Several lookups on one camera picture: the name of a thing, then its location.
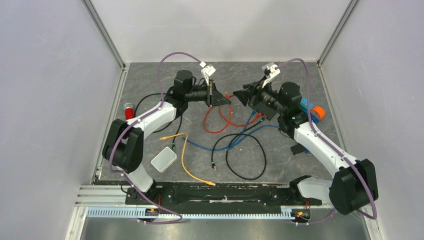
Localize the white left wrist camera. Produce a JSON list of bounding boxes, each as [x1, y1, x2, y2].
[[199, 61, 216, 85]]

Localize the blue ethernet cable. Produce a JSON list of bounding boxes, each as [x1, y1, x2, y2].
[[181, 110, 312, 157]]

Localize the blue lego brick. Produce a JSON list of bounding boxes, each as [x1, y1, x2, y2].
[[300, 97, 319, 124]]

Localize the black ethernet cable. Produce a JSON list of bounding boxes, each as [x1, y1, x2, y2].
[[133, 92, 268, 182]]

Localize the clear plastic box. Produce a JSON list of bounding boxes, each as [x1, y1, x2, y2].
[[150, 146, 178, 173]]

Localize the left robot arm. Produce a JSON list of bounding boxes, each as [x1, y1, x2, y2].
[[102, 70, 231, 204]]

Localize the black network switch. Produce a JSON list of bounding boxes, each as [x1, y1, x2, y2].
[[255, 102, 284, 120]]

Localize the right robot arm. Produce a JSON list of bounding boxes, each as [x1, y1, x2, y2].
[[233, 81, 379, 220]]

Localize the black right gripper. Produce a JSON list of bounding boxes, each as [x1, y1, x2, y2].
[[233, 75, 286, 116]]

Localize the yellow ethernet cable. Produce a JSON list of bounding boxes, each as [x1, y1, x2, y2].
[[159, 132, 216, 186]]

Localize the black power adapter cable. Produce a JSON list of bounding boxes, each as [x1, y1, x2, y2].
[[278, 129, 307, 156]]

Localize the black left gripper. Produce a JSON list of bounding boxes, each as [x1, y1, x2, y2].
[[185, 79, 231, 108]]

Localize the red glitter tube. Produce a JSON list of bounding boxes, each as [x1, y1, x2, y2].
[[123, 102, 135, 120]]

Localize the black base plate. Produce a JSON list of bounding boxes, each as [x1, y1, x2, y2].
[[121, 181, 323, 215]]

